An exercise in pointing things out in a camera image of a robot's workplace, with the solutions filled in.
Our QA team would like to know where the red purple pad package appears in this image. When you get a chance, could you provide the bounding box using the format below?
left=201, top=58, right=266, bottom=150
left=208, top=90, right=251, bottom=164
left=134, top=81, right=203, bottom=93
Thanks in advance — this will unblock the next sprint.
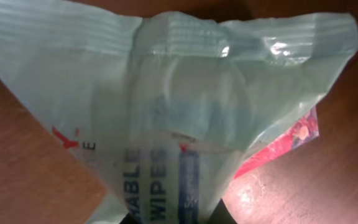
left=234, top=108, right=319, bottom=179

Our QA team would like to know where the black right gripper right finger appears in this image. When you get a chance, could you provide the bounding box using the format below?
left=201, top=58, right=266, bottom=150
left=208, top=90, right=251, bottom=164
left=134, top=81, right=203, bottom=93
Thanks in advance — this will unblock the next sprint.
left=208, top=199, right=237, bottom=224

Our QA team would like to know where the mint green wipes pack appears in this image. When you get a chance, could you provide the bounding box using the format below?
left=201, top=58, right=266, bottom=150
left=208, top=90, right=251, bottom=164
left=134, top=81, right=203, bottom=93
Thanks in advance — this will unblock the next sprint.
left=0, top=0, right=358, bottom=223

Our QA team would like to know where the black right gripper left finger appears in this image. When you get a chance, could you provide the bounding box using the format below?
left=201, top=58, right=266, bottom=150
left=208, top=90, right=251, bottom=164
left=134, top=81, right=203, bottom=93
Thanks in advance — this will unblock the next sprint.
left=119, top=213, right=142, bottom=224

